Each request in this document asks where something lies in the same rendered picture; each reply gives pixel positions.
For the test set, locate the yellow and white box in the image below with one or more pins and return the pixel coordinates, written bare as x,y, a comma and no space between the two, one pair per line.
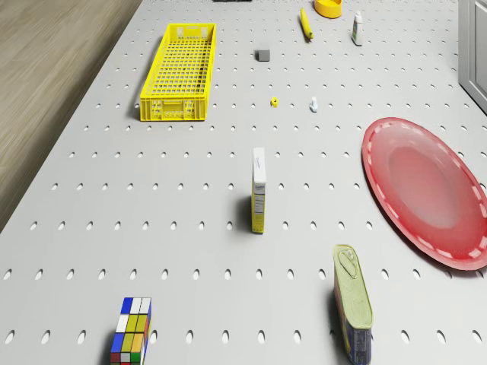
258,190

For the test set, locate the small yellow nut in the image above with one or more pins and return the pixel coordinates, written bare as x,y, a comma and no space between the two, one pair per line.
274,102

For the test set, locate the yellow basket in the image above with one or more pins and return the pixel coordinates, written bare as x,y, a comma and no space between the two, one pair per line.
173,110

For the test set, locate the white bolt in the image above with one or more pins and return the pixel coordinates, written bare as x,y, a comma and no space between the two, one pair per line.
313,106

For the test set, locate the grey cube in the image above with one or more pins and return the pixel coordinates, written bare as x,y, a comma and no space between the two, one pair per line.
262,55

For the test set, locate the flat-sided can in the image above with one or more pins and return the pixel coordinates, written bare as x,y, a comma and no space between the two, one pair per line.
352,304

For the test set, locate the banana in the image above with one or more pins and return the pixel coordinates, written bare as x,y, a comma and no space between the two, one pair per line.
306,24

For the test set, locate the red plate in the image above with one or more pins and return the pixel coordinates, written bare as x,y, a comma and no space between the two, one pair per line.
426,190

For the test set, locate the puzzle cube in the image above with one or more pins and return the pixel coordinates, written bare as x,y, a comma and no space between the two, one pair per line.
131,331

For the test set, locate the white bottle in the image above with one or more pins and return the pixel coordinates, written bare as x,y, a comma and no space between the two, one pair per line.
357,30

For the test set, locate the yellow bowl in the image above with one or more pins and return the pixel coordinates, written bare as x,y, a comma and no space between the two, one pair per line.
328,9

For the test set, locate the white cabinet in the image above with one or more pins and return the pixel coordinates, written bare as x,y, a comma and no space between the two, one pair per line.
475,49

